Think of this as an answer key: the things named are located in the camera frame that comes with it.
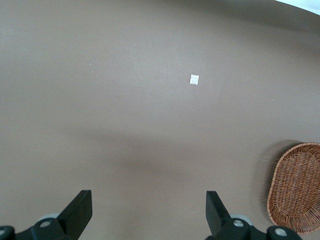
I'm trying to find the brown wicker oval basket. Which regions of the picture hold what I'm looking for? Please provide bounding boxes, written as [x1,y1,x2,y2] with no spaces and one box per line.
[266,142,320,235]

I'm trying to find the brown table cover cloth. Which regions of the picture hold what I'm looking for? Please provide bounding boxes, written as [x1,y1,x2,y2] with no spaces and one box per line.
[0,0,320,240]

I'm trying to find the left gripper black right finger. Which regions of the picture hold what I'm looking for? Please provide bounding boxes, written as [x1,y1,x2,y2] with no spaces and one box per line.
[205,190,304,240]

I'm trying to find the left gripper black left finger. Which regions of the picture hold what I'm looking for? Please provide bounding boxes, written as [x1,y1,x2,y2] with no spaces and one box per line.
[0,189,93,240]

